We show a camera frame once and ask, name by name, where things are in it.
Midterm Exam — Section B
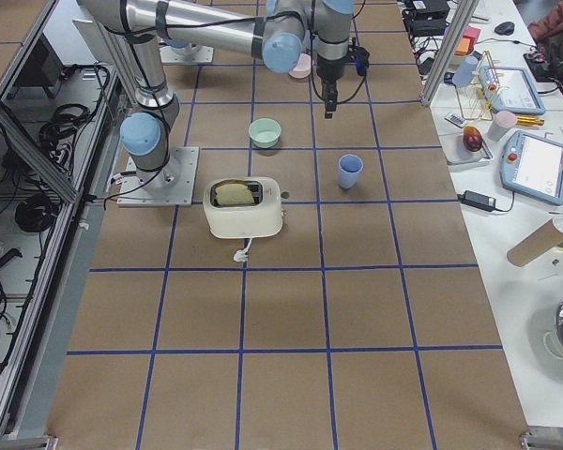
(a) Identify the aluminium frame post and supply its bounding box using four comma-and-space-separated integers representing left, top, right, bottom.
420, 0, 479, 106

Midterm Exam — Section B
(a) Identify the toast slice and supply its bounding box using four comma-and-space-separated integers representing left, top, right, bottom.
215, 182, 255, 206

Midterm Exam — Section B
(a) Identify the teach pendant tablet near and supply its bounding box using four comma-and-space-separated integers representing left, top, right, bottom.
499, 130, 563, 205

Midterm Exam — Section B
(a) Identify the black power brick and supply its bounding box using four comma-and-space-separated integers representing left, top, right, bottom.
457, 190, 496, 212

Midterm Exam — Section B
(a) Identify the red mango fruit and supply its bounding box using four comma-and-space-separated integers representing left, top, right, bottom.
463, 126, 483, 152

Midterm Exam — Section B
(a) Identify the light blue cup on desk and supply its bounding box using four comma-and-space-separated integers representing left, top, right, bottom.
451, 55, 479, 88

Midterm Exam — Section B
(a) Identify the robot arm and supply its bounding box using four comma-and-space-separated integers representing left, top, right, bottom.
84, 1, 369, 118

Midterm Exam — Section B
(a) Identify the cardboard tube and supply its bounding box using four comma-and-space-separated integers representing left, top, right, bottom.
507, 215, 563, 267

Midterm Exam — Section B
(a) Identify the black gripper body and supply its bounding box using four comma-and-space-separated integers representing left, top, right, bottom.
316, 44, 370, 101

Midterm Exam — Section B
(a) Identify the bowl with foam cubes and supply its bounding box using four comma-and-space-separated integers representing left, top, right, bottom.
454, 26, 481, 56

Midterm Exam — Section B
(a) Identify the white remote control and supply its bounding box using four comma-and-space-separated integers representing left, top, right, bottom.
444, 112, 466, 128

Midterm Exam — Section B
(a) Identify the pink bowl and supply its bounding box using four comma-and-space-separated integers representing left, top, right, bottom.
288, 53, 312, 80

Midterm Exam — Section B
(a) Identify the teach pendant tablet far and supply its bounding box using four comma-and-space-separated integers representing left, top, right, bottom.
479, 67, 545, 115

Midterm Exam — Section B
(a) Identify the teach pendant tablet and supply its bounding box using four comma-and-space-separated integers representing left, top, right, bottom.
499, 130, 563, 205
479, 67, 545, 115

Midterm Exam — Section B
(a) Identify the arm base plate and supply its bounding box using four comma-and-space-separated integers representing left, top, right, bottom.
116, 146, 200, 207
160, 44, 214, 66

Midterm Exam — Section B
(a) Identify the beige cup on desk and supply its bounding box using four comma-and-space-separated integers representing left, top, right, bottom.
487, 111, 518, 142

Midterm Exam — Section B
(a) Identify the mint green bowl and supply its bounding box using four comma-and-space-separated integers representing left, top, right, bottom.
248, 118, 282, 149

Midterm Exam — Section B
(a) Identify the gold wire rack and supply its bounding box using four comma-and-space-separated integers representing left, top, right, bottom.
455, 51, 500, 121

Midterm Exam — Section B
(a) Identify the cream white toaster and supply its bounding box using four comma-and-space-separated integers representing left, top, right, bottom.
203, 176, 283, 239

